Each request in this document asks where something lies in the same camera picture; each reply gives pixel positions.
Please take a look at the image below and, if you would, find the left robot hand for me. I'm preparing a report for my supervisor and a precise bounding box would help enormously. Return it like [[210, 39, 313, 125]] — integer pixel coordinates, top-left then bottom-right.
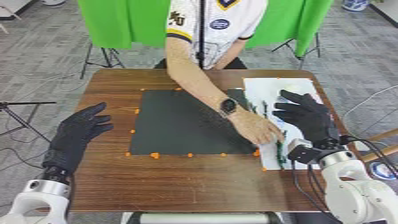
[[41, 101, 116, 178]]

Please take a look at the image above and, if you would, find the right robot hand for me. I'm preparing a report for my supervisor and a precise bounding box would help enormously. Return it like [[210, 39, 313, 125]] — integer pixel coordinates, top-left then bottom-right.
[[272, 89, 343, 150]]

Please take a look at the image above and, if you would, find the dark mat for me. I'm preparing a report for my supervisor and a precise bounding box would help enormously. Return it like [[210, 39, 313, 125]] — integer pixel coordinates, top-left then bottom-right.
[[128, 87, 264, 156]]

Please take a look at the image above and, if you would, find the person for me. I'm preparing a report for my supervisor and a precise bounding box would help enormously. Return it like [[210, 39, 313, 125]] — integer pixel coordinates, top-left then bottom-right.
[[155, 0, 287, 146]]

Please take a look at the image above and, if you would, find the green sprig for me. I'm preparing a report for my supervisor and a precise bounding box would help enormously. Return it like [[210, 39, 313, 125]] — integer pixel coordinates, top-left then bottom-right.
[[260, 99, 272, 119], [274, 130, 290, 170]]

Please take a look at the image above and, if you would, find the black tripod stand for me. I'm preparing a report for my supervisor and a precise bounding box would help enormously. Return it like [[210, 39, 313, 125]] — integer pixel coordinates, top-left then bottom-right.
[[0, 100, 59, 144], [271, 31, 326, 70], [79, 45, 127, 80]]

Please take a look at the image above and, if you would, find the white sheet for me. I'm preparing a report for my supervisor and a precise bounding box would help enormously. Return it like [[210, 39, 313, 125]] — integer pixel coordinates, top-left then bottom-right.
[[242, 77, 326, 172]]

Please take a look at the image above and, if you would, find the pale grey bar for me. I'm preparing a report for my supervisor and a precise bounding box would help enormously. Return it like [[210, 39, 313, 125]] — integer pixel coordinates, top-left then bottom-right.
[[121, 211, 285, 224]]

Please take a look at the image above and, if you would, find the black cable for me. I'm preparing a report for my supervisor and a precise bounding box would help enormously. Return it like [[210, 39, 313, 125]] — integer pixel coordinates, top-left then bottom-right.
[[340, 134, 398, 177], [290, 159, 338, 224]]

